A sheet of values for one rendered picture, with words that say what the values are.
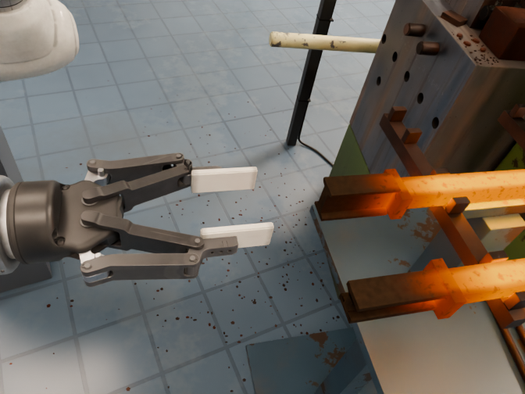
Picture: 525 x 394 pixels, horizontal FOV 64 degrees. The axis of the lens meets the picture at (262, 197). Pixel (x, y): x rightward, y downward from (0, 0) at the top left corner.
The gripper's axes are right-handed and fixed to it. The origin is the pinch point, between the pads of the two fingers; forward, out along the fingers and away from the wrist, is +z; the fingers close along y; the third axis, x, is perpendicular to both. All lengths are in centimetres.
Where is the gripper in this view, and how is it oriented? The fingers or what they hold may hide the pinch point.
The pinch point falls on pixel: (235, 206)
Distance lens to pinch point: 43.4
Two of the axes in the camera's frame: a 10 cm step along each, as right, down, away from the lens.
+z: 9.7, -0.7, 2.5
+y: 2.2, 7.5, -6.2
